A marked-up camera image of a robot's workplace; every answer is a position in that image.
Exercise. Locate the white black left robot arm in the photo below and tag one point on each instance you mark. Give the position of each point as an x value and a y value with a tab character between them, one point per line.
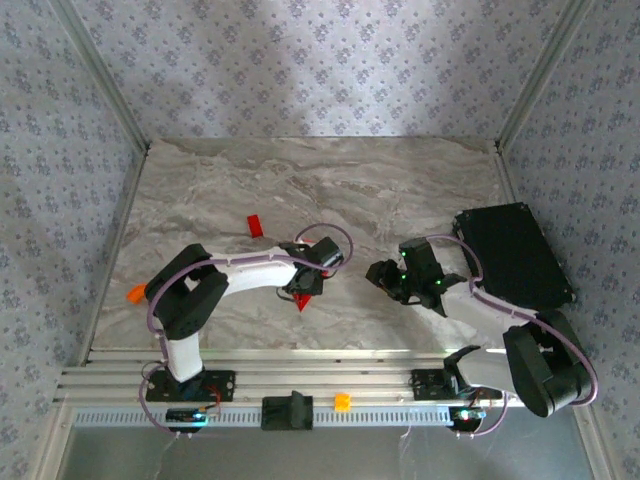
255	270

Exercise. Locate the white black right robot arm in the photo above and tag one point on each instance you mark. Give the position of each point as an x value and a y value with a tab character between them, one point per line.
490	315

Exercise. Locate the small red block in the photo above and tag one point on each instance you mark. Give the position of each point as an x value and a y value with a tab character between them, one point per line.
255	226

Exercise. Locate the black flat box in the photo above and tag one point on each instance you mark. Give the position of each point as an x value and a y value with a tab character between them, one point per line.
515	250

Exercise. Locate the small orange block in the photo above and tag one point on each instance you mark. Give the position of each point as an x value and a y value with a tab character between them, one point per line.
343	402

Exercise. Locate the right controller circuit board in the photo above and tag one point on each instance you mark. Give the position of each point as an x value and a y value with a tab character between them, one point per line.
467	416

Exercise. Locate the controller circuit board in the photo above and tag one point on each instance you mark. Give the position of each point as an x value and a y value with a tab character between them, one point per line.
467	416
185	415

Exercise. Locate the orange curved hook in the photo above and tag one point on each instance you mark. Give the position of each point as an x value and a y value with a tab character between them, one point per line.
136	293

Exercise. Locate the left controller circuit board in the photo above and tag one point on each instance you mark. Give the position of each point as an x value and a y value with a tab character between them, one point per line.
185	415

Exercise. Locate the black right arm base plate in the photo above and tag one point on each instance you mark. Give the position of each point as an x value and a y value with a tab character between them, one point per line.
425	385

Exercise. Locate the aluminium rail frame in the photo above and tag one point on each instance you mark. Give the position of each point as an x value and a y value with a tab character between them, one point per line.
320	372

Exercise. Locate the aluminium table side rail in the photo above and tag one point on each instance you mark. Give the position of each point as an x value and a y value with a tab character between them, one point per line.
512	190
116	250

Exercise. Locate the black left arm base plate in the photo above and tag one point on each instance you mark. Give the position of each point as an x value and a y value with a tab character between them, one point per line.
222	382

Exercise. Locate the black mount block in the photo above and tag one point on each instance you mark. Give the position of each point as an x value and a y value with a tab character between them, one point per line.
285	412

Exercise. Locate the aluminium corner post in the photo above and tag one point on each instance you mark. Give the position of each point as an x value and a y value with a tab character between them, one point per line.
545	75
100	75

